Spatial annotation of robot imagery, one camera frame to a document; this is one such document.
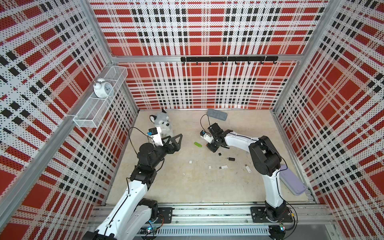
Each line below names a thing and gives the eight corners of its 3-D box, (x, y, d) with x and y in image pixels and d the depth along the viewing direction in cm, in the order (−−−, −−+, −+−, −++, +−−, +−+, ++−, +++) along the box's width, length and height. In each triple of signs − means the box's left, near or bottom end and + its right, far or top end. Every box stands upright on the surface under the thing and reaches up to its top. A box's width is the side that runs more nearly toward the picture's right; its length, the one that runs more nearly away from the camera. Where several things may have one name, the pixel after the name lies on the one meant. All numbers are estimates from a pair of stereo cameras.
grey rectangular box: (205, 116, 120) (205, 113, 117) (207, 111, 124) (207, 107, 121) (225, 121, 117) (226, 117, 114) (227, 115, 121) (228, 112, 118)
